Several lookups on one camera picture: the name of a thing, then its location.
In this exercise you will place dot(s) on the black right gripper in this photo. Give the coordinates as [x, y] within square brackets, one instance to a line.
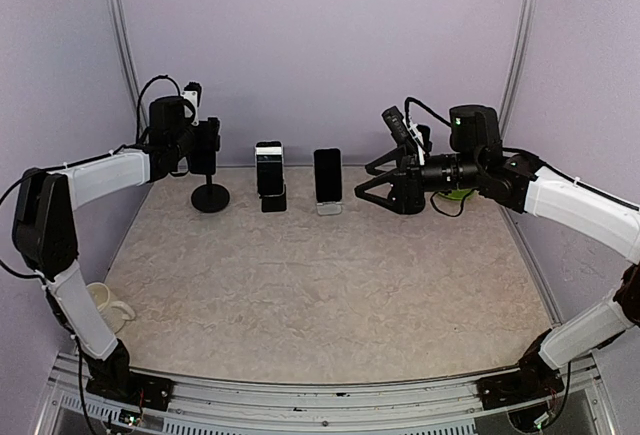
[407, 177]

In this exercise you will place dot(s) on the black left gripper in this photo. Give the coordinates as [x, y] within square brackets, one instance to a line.
[209, 137]

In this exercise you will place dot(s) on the black phone blue edge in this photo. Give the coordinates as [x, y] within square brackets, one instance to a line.
[202, 160]
[425, 132]

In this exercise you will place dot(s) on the black round-base stand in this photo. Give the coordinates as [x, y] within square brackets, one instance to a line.
[210, 197]

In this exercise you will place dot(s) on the black phone silver edge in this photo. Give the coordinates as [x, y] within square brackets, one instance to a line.
[328, 175]

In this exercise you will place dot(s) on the white folding phone stand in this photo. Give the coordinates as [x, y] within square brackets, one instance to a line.
[329, 208]

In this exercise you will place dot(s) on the black folding phone stand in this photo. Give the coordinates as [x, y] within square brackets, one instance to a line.
[274, 203]

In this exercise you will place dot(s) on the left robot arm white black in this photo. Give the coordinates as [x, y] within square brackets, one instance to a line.
[44, 229]

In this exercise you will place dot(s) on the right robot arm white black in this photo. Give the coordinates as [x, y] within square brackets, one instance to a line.
[524, 183]

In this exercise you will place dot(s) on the green bowl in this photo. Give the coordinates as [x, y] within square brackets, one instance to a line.
[456, 195]

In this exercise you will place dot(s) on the cream ceramic mug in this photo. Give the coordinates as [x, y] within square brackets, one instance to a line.
[115, 312]

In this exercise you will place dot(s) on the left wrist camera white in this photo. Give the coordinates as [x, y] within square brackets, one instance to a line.
[192, 92]

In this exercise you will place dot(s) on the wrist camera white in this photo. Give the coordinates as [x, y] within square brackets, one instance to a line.
[192, 92]
[404, 132]

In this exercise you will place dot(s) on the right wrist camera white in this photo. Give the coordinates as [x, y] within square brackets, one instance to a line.
[404, 132]

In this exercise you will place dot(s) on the left aluminium corner post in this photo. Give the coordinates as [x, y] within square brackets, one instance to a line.
[118, 22]

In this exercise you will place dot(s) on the aluminium corner post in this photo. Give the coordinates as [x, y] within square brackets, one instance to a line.
[518, 57]
[118, 22]

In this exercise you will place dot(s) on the right aluminium corner post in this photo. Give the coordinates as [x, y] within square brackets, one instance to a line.
[518, 57]

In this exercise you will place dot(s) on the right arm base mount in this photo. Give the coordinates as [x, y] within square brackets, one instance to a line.
[533, 379]

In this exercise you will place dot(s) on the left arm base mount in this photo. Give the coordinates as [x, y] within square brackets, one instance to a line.
[113, 379]

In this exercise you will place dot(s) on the aluminium front rail frame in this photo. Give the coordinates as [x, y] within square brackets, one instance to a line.
[200, 405]

